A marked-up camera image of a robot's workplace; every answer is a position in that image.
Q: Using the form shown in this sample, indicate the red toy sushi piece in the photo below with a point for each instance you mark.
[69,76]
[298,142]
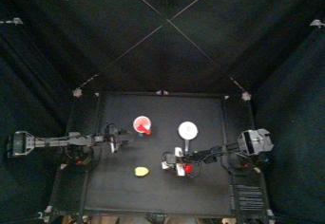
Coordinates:
[188,168]

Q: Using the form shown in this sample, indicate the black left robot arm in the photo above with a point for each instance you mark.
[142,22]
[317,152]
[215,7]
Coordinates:
[51,141]

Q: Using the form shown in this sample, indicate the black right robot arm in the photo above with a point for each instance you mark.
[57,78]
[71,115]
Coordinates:
[237,147]

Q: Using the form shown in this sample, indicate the red toy food piece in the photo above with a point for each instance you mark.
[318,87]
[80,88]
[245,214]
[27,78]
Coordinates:
[146,130]

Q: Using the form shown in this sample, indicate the white toy frying pan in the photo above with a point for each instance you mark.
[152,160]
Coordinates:
[187,131]

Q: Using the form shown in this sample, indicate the yellow toy food piece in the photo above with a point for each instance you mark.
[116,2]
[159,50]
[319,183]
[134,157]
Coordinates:
[140,171]

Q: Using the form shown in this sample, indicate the red toy cup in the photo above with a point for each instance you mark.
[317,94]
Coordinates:
[140,123]

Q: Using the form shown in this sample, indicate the metal frame middle bracket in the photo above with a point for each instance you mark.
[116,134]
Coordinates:
[162,92]

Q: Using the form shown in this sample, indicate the metal frame corner bracket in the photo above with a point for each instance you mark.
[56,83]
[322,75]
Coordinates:
[16,21]
[246,96]
[76,92]
[317,23]

